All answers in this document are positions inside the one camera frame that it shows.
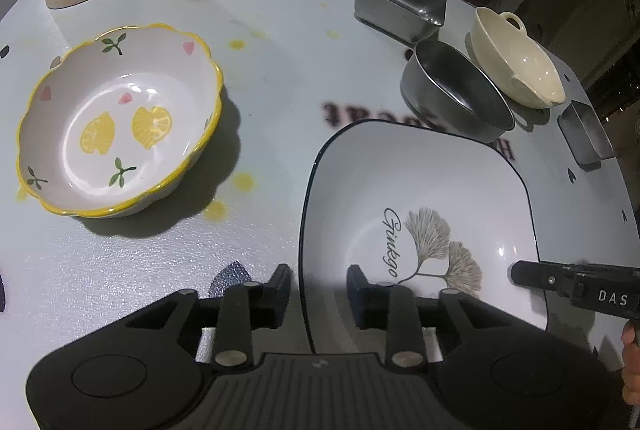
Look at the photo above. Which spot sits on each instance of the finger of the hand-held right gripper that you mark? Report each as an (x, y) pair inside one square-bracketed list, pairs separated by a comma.
[(540, 277)]

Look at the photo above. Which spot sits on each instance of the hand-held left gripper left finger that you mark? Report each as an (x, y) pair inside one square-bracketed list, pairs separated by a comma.
[(280, 295)]

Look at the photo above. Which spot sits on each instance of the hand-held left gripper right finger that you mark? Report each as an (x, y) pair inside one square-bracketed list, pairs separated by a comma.
[(359, 295)]

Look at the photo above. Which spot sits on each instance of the square white plate black rim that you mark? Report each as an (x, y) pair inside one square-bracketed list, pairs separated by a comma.
[(425, 180)]

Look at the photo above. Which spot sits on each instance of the small rectangular steel container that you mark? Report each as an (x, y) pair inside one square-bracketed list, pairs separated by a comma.
[(585, 130)]

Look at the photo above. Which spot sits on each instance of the round steel bowl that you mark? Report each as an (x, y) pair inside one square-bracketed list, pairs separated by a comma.
[(450, 80)]

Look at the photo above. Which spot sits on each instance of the lemon print bowl yellow rim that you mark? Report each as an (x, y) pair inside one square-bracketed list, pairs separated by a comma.
[(120, 110)]

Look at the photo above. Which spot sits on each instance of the person's right hand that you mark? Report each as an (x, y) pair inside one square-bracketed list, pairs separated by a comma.
[(632, 360)]

